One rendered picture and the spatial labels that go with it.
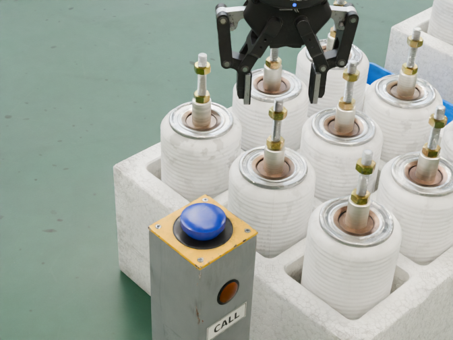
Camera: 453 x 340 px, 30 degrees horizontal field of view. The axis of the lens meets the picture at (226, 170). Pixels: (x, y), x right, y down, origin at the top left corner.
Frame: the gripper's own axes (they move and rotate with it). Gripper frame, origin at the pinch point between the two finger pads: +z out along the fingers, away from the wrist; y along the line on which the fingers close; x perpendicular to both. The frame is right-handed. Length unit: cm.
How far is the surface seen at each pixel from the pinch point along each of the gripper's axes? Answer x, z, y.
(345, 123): 6.3, 8.8, 9.0
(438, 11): 42, 13, 31
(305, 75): 21.4, 11.7, 6.8
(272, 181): -2.8, 9.8, -0.5
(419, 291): -12.1, 17.5, 14.5
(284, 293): -12.0, 17.2, 0.2
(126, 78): 59, 35, -18
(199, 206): -15.4, 2.2, -9.0
